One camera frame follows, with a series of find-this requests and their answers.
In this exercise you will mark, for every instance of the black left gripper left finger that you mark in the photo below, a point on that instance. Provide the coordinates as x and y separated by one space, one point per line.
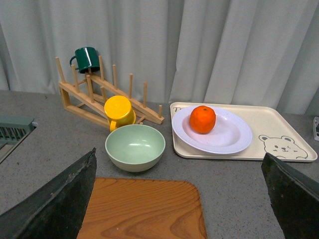
56 210

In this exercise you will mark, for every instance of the white ridged plate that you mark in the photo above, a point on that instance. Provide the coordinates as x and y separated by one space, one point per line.
231 134

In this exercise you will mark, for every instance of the orange mandarin fruit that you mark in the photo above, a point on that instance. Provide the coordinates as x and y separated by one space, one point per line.
202 119

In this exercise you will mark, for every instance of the wooden peg drying rack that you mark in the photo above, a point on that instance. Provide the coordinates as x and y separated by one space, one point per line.
85 98

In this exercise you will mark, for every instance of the grey curtain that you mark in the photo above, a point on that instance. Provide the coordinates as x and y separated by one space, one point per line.
241 52

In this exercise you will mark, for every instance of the grey-green plastic rack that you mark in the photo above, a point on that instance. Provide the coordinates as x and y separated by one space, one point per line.
13 130

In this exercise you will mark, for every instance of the white wire holder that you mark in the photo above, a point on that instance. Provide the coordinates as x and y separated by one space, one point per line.
316 128

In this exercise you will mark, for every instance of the light green bowl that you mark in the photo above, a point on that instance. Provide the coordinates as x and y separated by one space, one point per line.
135 148

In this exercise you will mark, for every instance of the beige bear serving tray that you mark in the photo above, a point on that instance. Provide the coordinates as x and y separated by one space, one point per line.
271 133

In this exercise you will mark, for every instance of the yellow mug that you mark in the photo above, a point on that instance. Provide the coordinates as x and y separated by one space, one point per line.
119 112

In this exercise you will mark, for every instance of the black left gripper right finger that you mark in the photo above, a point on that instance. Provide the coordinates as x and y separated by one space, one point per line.
294 198

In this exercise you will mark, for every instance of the dark green mug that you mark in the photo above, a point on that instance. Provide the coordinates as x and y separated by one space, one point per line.
87 58

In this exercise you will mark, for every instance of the brown wooden tray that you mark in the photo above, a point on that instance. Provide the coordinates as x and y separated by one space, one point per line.
143 209

